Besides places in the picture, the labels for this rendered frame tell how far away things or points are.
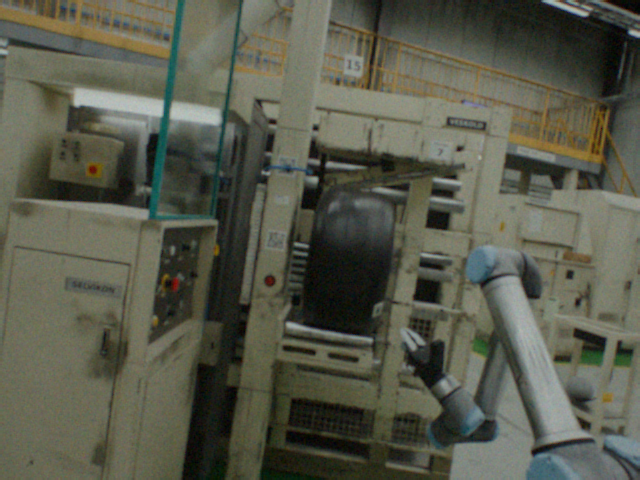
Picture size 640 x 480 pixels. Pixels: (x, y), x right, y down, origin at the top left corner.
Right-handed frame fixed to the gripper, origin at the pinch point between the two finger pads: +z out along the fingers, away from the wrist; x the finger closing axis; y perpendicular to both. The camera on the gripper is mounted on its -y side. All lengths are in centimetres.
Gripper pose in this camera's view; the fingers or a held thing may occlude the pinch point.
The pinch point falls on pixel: (404, 330)
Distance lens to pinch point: 173.1
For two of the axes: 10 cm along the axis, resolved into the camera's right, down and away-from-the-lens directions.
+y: -2.6, 6.7, 6.9
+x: 8.1, -2.5, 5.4
